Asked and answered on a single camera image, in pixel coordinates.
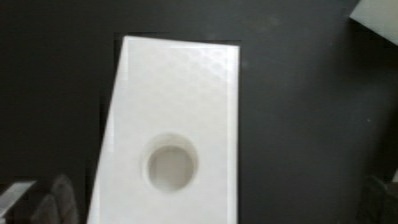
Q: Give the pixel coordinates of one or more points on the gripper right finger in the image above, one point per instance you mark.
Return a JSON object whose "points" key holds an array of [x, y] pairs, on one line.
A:
{"points": [[377, 208]]}

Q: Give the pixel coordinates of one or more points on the white cabinet body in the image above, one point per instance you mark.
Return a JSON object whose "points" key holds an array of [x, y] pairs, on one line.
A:
{"points": [[375, 14]]}

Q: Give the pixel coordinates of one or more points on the long white cabinet top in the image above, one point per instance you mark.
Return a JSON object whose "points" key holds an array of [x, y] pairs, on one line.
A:
{"points": [[167, 168]]}

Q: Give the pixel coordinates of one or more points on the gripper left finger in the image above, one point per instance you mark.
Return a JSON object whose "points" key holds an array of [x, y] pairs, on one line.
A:
{"points": [[38, 202]]}

